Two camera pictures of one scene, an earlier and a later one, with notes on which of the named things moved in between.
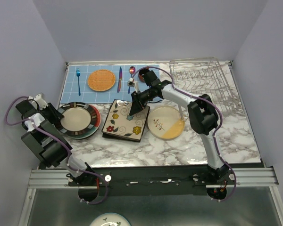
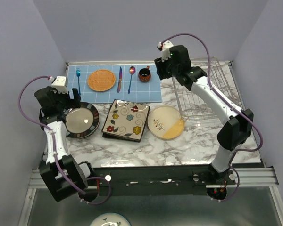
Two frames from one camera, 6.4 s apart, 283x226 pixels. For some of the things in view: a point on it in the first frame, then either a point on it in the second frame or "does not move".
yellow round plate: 165,123 does not move
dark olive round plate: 80,120 does not move
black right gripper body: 145,96 → 164,69
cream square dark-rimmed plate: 118,122 does not move
